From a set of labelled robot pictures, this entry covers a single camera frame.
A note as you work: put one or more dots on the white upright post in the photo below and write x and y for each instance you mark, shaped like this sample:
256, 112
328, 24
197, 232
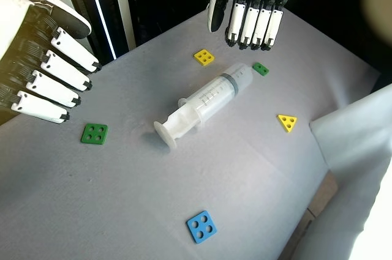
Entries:
122, 3

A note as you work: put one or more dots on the yellow square four-hole block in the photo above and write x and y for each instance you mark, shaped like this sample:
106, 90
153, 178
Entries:
204, 57

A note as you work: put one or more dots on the small green two-hole block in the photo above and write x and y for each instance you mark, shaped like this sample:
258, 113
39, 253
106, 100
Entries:
266, 72

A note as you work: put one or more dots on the yellow triangle three-hole block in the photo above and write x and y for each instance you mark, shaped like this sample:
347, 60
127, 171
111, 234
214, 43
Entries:
283, 117

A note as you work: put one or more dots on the white fabric sheet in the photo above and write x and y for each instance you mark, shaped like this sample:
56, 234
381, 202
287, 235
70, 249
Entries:
352, 156

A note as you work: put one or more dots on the green square four-hole block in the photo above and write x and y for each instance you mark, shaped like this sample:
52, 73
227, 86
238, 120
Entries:
94, 133

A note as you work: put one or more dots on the grey table cloth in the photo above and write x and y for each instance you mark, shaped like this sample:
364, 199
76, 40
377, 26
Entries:
137, 186

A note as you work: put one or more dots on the blue square four-hole block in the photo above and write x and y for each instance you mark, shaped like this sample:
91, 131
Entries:
202, 227

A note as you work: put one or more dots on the large clear plastic syringe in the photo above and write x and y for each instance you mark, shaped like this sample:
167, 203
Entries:
214, 95

